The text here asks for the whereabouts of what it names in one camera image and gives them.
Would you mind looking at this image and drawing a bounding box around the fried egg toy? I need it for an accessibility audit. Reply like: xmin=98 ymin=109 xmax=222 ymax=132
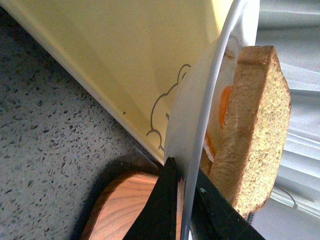
xmin=203 ymin=46 xmax=237 ymax=162

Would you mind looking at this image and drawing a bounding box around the brown wooden tray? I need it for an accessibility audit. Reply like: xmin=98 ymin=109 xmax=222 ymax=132
xmin=80 ymin=172 xmax=185 ymax=240

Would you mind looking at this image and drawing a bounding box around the bread slice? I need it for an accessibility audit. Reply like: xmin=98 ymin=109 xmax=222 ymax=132
xmin=209 ymin=45 xmax=291 ymax=217
xmin=199 ymin=150 xmax=213 ymax=177

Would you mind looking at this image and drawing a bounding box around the grey curtain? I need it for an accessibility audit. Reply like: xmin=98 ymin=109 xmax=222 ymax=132
xmin=252 ymin=0 xmax=320 ymax=240

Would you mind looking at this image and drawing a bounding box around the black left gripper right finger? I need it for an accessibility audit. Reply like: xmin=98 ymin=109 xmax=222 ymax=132
xmin=190 ymin=169 xmax=264 ymax=240

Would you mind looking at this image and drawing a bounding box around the white round plate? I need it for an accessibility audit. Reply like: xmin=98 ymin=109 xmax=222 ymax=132
xmin=164 ymin=0 xmax=260 ymax=240

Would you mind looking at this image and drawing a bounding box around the thin grey cable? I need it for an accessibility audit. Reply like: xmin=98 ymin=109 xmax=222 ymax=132
xmin=276 ymin=186 xmax=299 ymax=209

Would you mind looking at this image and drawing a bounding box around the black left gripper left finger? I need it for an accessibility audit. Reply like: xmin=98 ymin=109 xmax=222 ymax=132
xmin=124 ymin=157 xmax=178 ymax=240

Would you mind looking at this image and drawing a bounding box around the yellow bear tray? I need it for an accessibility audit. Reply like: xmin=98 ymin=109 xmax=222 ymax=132
xmin=0 ymin=0 xmax=232 ymax=162

